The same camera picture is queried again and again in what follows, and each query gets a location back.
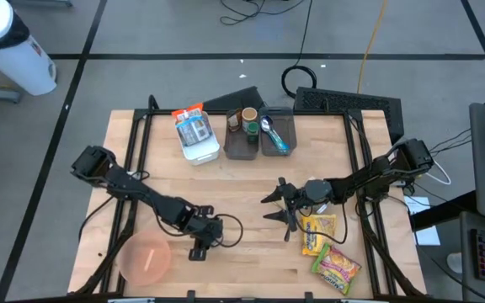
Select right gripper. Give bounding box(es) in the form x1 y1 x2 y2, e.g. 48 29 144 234
260 176 311 232

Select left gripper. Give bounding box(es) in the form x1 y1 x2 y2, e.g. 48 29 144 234
181 205 226 262

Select yellow ramen packet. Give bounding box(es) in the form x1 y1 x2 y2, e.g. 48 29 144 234
300 213 338 257

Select teal plastic spoon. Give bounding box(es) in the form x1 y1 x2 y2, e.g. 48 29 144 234
269 130 290 153

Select green-lidded herb jar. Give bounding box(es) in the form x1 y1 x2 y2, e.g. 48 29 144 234
246 121 261 144

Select spoon with teal patterned handle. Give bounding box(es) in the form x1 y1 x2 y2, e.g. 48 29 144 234
260 115 281 142

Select green and pink ramen packet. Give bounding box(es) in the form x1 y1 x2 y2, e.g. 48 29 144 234
312 242 362 296

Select brown jar with white label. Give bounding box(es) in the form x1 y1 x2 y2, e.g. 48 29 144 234
227 108 243 133

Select tan-lidded spice jar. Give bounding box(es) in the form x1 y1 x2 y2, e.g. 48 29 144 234
242 106 259 124

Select grey-white snack packet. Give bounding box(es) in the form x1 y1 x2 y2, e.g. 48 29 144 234
177 120 214 147

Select blue snack packet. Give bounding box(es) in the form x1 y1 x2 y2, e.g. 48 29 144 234
174 117 204 130

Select orange snack packet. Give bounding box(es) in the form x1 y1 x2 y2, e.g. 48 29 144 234
170 103 205 124

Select pink translucent bowl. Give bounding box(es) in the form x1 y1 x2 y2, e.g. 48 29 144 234
118 230 172 287

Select grey translucent plastic bin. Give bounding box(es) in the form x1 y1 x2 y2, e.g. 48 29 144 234
223 109 262 162
258 106 298 157

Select white plastic bin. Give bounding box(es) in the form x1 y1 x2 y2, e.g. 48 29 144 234
174 109 221 167

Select black wedge-shaped panel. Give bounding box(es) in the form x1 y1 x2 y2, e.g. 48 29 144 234
202 86 269 113

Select black perforated metal box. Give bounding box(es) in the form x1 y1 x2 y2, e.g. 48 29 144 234
293 87 406 144

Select white paper sheet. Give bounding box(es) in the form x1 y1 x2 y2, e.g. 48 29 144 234
404 195 441 247

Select pale grey oval object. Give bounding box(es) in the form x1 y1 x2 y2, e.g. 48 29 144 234
446 252 465 274

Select white cylinder machine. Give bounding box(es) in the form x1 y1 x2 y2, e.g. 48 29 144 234
0 0 58 97

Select right arm's black cable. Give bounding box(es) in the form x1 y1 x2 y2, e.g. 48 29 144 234
296 201 349 246

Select thin black power cable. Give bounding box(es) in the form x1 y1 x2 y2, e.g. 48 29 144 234
77 194 117 243

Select black hanging cable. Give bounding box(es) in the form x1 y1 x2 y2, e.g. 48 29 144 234
281 0 318 100

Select black aluminium table frame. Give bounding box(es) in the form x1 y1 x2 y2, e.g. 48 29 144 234
73 94 427 298

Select white cable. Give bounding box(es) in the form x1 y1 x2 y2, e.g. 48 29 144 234
429 159 453 186

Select thin black desk cables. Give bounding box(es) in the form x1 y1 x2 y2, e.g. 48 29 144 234
429 128 473 155

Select yellow cable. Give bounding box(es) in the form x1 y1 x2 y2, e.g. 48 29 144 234
356 0 390 94

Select black looped cable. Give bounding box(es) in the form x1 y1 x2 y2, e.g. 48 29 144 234
219 0 307 26

